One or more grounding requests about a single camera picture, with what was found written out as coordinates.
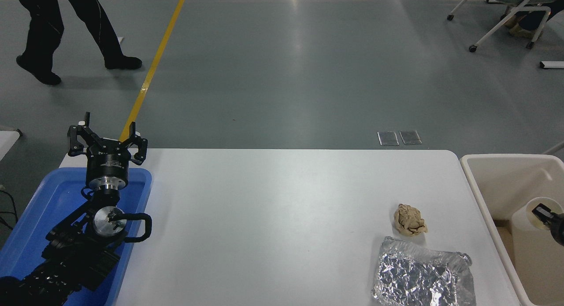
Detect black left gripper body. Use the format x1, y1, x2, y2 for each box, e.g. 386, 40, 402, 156
86, 140, 133, 184

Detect white paper cup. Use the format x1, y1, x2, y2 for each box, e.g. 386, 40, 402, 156
523, 196, 564, 232

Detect large pale plastic bin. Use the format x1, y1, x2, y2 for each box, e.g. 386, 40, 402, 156
460, 154, 564, 306

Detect blue plastic tray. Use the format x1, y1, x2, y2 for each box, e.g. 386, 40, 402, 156
0, 167, 152, 306

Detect white side table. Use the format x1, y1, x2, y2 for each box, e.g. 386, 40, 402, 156
0, 125, 23, 162

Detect walking person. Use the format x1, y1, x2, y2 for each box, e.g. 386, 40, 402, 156
13, 0, 143, 85

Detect silver foil tray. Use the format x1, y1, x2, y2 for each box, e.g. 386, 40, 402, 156
372, 236, 476, 306

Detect crumpled tan paper ball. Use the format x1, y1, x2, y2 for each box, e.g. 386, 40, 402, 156
393, 203, 428, 236

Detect seated person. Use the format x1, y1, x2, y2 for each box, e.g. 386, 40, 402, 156
500, 0, 564, 38

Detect black cables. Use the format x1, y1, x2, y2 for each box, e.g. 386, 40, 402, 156
0, 185, 19, 232

